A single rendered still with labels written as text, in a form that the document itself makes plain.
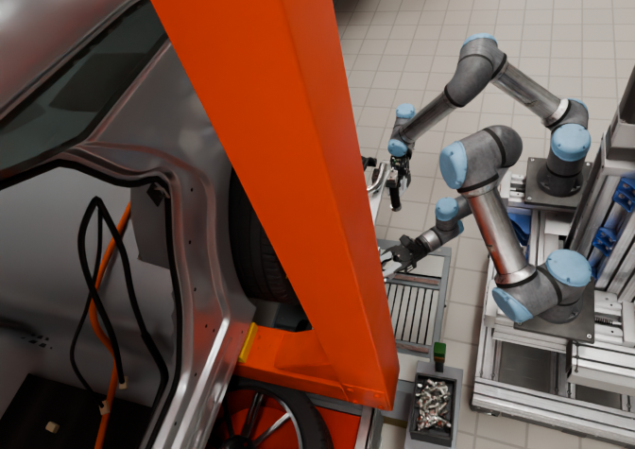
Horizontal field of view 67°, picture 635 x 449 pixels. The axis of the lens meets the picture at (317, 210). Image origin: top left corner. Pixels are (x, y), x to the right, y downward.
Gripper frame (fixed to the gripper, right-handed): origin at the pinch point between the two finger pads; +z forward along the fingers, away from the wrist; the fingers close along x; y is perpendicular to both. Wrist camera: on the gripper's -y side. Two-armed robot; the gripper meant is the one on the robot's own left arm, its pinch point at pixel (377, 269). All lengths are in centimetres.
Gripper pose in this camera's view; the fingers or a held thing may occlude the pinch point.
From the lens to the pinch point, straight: 170.9
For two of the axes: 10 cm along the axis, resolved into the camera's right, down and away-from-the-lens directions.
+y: 2.0, 6.0, 7.7
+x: -4.9, -6.2, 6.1
